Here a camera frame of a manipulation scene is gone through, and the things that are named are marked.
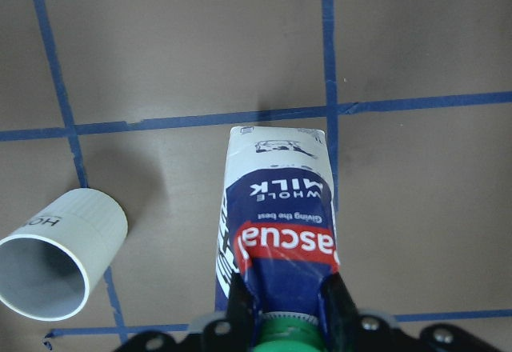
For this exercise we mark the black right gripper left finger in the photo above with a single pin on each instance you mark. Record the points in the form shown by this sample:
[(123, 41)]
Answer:
[(243, 314)]

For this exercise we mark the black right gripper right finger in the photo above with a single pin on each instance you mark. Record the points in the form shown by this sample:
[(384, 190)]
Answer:
[(338, 315)]

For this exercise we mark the blue white milk carton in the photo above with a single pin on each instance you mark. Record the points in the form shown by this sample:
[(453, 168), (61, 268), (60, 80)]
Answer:
[(277, 231)]

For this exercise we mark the white ceramic mug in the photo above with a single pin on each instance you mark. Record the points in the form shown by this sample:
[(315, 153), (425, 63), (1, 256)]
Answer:
[(51, 264)]

